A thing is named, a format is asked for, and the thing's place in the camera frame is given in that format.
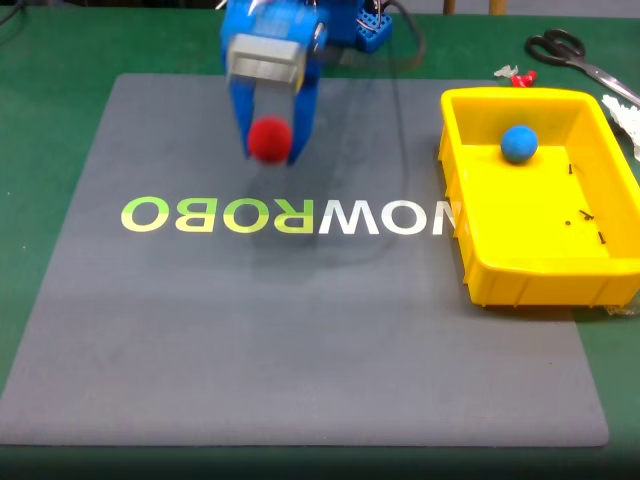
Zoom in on red foam ball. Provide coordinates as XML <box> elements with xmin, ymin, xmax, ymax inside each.
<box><xmin>247</xmin><ymin>115</ymin><xmax>294</xmax><ymax>165</ymax></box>

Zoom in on blue foam ball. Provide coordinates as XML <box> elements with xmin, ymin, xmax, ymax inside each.
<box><xmin>500</xmin><ymin>124</ymin><xmax>540</xmax><ymax>165</ymax></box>

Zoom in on yellow plastic bin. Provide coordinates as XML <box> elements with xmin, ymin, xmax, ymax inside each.
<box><xmin>438</xmin><ymin>86</ymin><xmax>640</xmax><ymax>309</ymax></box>

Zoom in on grey mat with NOWROBO print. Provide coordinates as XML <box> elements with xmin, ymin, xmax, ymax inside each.
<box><xmin>0</xmin><ymin>73</ymin><xmax>611</xmax><ymax>448</ymax></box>

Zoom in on white plastic printed piece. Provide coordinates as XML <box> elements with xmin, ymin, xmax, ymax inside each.
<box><xmin>600</xmin><ymin>94</ymin><xmax>640</xmax><ymax>162</ymax></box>

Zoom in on clear plastic wrapper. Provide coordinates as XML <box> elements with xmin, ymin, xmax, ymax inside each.
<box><xmin>603</xmin><ymin>301</ymin><xmax>640</xmax><ymax>318</ymax></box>

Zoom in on grey camera box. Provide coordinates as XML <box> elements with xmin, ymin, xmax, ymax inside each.
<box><xmin>226</xmin><ymin>33</ymin><xmax>309</xmax><ymax>94</ymax></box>

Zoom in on black cable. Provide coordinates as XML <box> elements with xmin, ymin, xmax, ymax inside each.
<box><xmin>324</xmin><ymin>0</ymin><xmax>428</xmax><ymax>74</ymax></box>

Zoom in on black-handled scissors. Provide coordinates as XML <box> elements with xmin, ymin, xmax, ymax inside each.
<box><xmin>524</xmin><ymin>28</ymin><xmax>640</xmax><ymax>107</ymax></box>

